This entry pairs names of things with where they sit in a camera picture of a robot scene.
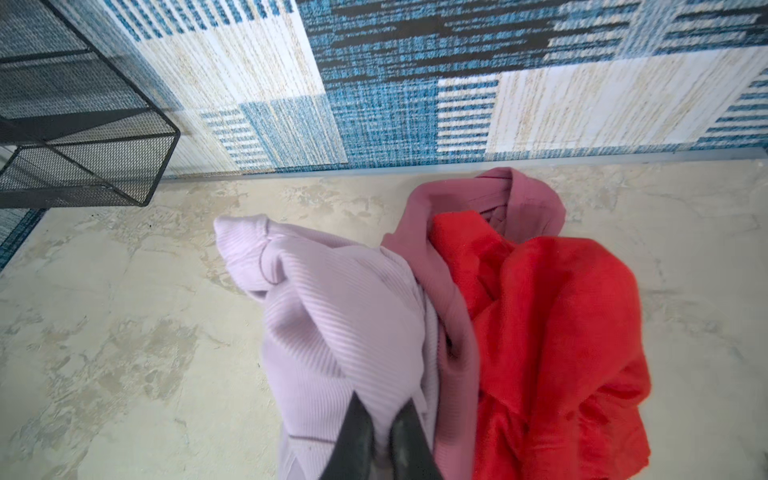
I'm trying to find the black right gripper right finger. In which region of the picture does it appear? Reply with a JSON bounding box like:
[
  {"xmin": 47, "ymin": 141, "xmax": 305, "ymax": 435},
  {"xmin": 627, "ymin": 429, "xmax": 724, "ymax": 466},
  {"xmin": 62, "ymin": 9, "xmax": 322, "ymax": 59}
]
[{"xmin": 390, "ymin": 400, "xmax": 443, "ymax": 480}]

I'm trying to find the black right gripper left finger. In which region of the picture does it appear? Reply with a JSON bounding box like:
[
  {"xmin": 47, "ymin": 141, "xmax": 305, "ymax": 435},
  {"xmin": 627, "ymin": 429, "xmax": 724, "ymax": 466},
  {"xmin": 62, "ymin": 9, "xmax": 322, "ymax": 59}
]
[{"xmin": 320, "ymin": 393, "xmax": 374, "ymax": 480}]

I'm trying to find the lilac ribbed cloth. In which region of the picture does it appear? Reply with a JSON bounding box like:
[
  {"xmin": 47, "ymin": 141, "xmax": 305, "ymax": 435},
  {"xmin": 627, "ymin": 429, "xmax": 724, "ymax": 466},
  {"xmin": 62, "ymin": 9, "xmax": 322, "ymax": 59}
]
[{"xmin": 214, "ymin": 215, "xmax": 440, "ymax": 479}]

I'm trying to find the red fuzzy cloth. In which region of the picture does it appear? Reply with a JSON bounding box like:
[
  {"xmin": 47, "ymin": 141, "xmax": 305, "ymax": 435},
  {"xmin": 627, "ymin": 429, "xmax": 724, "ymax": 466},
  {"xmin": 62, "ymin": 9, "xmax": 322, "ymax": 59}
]
[{"xmin": 430, "ymin": 211, "xmax": 651, "ymax": 479}]

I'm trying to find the mauve pink cloth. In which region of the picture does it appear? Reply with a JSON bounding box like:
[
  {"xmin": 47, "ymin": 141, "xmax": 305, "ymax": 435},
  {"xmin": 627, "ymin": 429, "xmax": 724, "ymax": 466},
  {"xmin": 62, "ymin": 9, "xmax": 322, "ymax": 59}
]
[{"xmin": 380, "ymin": 166, "xmax": 567, "ymax": 480}]

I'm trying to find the black wire mesh shelf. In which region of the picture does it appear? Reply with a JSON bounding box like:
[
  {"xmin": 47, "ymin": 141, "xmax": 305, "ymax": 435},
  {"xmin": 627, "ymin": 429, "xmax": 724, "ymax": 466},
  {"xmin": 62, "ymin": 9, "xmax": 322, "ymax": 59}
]
[{"xmin": 1, "ymin": 1, "xmax": 181, "ymax": 209}]

